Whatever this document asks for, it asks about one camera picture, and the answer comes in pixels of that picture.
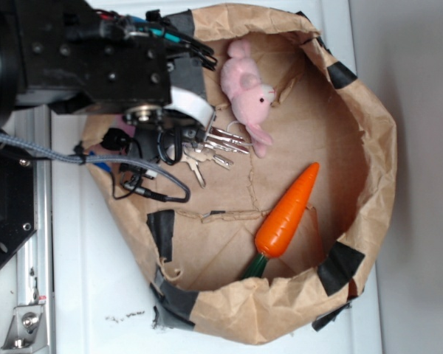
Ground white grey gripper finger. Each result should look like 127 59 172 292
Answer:
164 86 216 131

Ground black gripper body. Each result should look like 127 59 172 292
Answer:
18 1 217 114

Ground silver keys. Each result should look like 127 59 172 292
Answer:
181 127 251 188

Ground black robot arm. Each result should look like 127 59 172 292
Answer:
0 1 217 128

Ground pink plush bunny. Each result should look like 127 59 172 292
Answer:
220 39 275 159

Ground brown paper bag container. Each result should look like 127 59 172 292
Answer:
89 4 397 344

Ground orange plastic toy carrot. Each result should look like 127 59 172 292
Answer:
241 162 320 280

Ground grey braided cable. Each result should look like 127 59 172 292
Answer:
0 128 191 204

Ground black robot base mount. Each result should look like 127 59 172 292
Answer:
0 147 35 270

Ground aluminium extrusion rail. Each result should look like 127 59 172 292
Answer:
0 103 56 351

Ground metal corner bracket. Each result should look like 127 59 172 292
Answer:
0 305 47 353

